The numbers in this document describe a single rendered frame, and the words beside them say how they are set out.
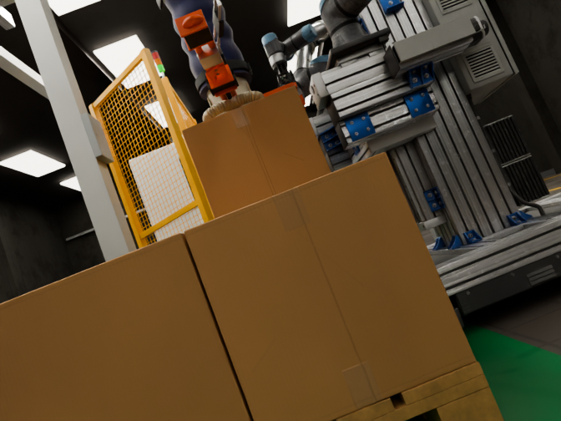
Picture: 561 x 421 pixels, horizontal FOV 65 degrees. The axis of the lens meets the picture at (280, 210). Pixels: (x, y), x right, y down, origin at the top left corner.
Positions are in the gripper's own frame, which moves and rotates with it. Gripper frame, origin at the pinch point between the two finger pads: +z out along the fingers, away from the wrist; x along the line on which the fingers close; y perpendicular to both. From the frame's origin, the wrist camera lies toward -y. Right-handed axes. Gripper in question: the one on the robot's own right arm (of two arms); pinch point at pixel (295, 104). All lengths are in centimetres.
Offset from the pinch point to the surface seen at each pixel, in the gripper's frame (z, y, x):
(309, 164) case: 41, 59, -10
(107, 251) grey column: 19, -70, -135
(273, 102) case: 17, 60, -13
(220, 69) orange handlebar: 3, 66, -25
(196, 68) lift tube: -15, 37, -34
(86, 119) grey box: -65, -67, -120
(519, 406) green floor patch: 109, 107, 6
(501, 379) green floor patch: 109, 93, 9
